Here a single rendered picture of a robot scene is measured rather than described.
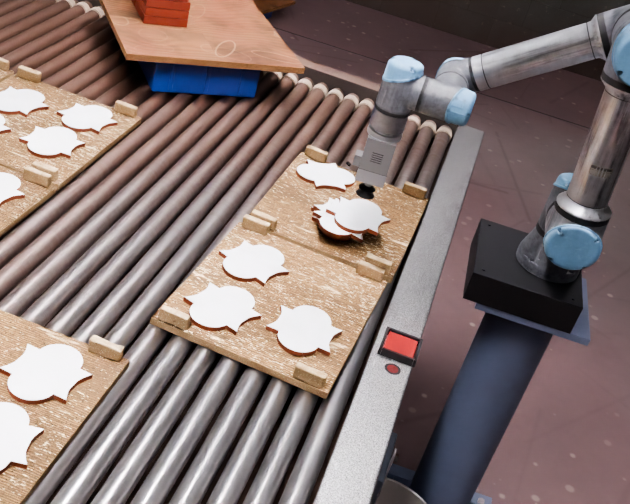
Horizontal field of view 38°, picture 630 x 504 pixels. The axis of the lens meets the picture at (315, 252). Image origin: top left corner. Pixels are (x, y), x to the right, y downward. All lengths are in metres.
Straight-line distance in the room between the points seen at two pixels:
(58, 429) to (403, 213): 1.08
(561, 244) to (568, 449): 1.43
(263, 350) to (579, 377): 2.12
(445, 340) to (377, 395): 1.81
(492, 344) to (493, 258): 0.23
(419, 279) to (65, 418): 0.89
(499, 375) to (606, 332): 1.70
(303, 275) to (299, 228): 0.18
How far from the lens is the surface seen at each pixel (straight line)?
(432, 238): 2.18
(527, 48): 1.95
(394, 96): 1.87
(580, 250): 1.95
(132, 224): 1.95
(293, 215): 2.06
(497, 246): 2.19
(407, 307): 1.91
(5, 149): 2.12
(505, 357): 2.25
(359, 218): 2.02
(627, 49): 1.78
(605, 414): 3.50
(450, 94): 1.86
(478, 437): 2.41
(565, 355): 3.68
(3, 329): 1.61
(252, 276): 1.81
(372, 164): 1.93
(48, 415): 1.47
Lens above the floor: 1.98
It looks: 32 degrees down
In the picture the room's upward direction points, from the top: 16 degrees clockwise
